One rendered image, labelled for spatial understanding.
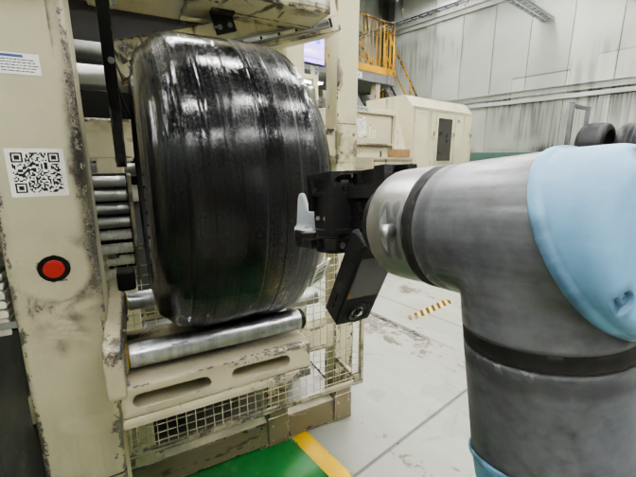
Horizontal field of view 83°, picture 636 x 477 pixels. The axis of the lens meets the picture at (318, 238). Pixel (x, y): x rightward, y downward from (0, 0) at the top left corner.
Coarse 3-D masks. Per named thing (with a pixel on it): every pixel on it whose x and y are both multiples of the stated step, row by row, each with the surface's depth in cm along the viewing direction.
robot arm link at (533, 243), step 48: (624, 144) 16; (432, 192) 23; (480, 192) 19; (528, 192) 17; (576, 192) 15; (624, 192) 15; (432, 240) 22; (480, 240) 19; (528, 240) 17; (576, 240) 15; (624, 240) 14; (480, 288) 20; (528, 288) 17; (576, 288) 15; (624, 288) 14; (480, 336) 20; (528, 336) 18; (576, 336) 17; (624, 336) 16
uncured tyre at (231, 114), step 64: (192, 64) 53; (256, 64) 59; (192, 128) 50; (256, 128) 54; (320, 128) 61; (192, 192) 50; (256, 192) 54; (320, 192) 59; (192, 256) 53; (256, 256) 57; (320, 256) 66; (192, 320) 63
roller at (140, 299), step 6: (126, 294) 88; (132, 294) 87; (138, 294) 88; (144, 294) 88; (150, 294) 89; (126, 300) 86; (132, 300) 87; (138, 300) 87; (144, 300) 88; (150, 300) 88; (132, 306) 87; (138, 306) 88; (144, 306) 88; (150, 306) 89
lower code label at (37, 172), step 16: (16, 160) 56; (32, 160) 57; (48, 160) 58; (16, 176) 56; (32, 176) 57; (48, 176) 58; (64, 176) 59; (16, 192) 57; (32, 192) 57; (48, 192) 58; (64, 192) 59
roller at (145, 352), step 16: (240, 320) 73; (256, 320) 73; (272, 320) 74; (288, 320) 75; (304, 320) 77; (160, 336) 67; (176, 336) 66; (192, 336) 67; (208, 336) 68; (224, 336) 69; (240, 336) 71; (256, 336) 73; (128, 352) 65; (144, 352) 63; (160, 352) 64; (176, 352) 65; (192, 352) 67; (128, 368) 63
